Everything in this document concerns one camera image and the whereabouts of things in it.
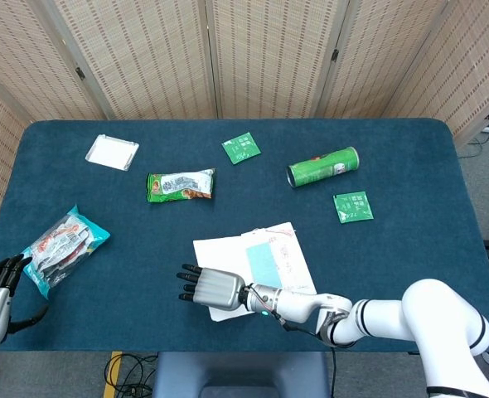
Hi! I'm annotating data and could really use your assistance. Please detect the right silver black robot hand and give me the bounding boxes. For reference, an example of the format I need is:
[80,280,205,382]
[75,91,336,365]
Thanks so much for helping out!
[176,264,246,310]

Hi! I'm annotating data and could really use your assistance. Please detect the yellow cover notebook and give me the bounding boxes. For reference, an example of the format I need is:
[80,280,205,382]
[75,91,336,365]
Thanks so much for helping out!
[192,222,317,323]

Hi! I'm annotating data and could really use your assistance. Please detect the light blue paper card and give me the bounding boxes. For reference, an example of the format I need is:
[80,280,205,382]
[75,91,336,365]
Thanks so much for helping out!
[245,243,283,288]

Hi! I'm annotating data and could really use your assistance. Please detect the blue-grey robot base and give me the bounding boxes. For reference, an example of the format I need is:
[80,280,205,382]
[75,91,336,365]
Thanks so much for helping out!
[151,351,332,398]

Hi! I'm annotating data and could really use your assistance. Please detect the dark blue tablecloth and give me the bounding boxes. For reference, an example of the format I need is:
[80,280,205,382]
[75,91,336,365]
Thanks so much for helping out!
[0,118,489,353]

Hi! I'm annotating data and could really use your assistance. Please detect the teal snack bag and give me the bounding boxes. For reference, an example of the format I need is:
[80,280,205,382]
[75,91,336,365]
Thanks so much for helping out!
[22,204,111,300]

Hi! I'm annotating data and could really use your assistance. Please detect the green snack bag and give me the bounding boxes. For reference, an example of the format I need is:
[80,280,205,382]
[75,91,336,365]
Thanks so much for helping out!
[146,167,216,204]

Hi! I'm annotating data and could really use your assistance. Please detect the green tea sachet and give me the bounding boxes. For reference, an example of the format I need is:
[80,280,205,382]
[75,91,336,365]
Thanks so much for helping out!
[332,191,375,225]
[221,132,263,166]

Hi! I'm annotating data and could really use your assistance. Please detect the green chips can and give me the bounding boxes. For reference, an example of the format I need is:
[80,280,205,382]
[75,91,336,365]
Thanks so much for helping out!
[286,146,361,190]

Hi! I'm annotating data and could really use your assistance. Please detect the white plastic tray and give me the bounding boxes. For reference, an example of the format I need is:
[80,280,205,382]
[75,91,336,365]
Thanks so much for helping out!
[85,133,140,172]

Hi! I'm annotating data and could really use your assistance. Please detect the woven folding screen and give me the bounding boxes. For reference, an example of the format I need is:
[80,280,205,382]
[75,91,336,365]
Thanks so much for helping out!
[0,0,489,221]

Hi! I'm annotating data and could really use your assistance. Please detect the black floor cables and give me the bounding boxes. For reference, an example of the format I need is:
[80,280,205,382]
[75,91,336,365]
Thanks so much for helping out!
[103,352,159,398]

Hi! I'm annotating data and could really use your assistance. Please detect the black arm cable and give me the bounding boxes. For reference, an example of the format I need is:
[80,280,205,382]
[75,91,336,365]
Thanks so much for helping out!
[281,321,337,398]

